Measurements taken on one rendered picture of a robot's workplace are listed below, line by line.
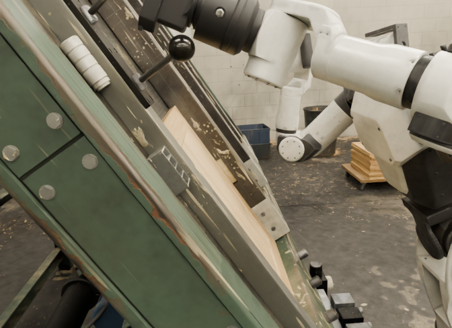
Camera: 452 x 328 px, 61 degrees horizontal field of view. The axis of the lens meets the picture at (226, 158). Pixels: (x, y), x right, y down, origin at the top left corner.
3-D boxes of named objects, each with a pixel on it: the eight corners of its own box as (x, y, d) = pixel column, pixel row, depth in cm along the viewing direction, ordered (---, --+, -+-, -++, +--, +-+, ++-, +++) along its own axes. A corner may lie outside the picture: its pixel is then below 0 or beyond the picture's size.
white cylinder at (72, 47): (55, 46, 53) (93, 94, 55) (72, 33, 53) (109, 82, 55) (63, 47, 56) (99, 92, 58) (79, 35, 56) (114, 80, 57)
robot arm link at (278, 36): (214, 58, 54) (288, 90, 55) (243, -18, 52) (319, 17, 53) (211, 62, 65) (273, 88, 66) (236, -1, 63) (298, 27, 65)
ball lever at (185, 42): (134, 101, 60) (192, 56, 52) (118, 80, 59) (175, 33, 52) (146, 91, 63) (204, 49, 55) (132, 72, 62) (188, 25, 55)
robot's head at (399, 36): (383, 66, 92) (379, 33, 91) (414, 58, 84) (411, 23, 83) (363, 68, 89) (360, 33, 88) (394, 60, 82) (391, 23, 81)
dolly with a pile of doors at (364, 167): (411, 189, 394) (413, 150, 383) (360, 193, 392) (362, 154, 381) (383, 171, 453) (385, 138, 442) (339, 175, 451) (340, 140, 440)
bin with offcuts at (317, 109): (345, 156, 522) (347, 109, 505) (307, 159, 520) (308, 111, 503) (333, 148, 572) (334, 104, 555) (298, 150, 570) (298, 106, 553)
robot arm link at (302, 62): (291, 40, 123) (296, 76, 123) (266, 38, 117) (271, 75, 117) (318, 27, 113) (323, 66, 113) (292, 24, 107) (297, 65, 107)
